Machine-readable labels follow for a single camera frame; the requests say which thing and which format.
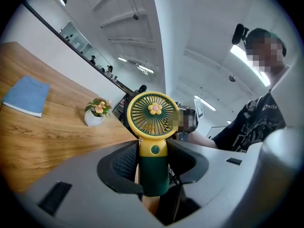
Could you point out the person's head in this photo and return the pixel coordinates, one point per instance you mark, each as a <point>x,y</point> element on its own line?
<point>266,53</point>

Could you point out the black pendant lamp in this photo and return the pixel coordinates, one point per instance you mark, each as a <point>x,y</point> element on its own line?
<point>63,1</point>

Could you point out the wooden table with white legs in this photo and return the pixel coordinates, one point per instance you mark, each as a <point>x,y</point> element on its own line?
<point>47,139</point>

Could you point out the black head-mounted camera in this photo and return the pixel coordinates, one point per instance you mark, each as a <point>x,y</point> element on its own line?
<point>238,33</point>

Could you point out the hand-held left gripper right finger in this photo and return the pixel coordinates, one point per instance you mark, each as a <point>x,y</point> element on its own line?
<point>213,170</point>

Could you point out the long ceiling strip light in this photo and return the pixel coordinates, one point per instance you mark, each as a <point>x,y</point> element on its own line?
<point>249,65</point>
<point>146,69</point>
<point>204,102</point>

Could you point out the small potted plant white pot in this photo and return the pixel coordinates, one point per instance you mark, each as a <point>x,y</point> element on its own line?
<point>96,117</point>

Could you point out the blue notebook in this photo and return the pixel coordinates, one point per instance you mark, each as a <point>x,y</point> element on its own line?
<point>26,94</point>

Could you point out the person's right forearm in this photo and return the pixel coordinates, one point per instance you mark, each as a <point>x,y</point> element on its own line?
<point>204,141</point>

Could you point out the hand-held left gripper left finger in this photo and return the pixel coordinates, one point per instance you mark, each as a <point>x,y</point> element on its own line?
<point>83,193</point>

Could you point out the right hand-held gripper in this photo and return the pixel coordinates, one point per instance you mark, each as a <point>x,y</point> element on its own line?
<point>191,120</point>

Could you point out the white partition panel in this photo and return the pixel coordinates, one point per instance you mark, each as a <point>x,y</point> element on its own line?
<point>59,56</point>

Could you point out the person's black printed t-shirt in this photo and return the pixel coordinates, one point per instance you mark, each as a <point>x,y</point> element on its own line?
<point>256,127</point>

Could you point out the small yellow handheld fan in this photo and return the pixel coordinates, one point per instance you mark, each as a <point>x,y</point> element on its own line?
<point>153,170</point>

